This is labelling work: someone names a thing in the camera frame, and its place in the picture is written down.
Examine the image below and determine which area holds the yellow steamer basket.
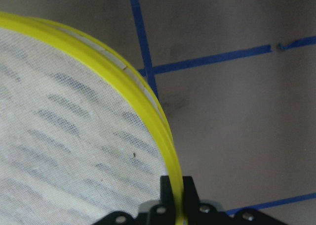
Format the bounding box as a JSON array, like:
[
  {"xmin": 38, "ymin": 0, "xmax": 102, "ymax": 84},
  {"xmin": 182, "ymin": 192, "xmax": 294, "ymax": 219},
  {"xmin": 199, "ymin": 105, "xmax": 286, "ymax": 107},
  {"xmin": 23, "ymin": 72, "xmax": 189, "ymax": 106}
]
[{"xmin": 0, "ymin": 12, "xmax": 186, "ymax": 225}]

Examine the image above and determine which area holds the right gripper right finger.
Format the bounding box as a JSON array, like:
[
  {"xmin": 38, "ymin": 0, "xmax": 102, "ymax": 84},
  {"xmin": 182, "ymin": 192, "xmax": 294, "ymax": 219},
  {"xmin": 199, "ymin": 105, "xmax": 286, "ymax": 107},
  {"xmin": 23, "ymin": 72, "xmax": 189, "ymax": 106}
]
[{"xmin": 183, "ymin": 176, "xmax": 199, "ymax": 209}]

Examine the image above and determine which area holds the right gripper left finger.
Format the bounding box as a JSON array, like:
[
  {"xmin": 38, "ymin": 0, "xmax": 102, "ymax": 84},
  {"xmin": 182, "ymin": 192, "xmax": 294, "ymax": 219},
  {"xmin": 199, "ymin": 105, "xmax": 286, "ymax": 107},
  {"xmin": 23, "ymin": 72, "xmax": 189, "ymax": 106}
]
[{"xmin": 160, "ymin": 176, "xmax": 175, "ymax": 210}]

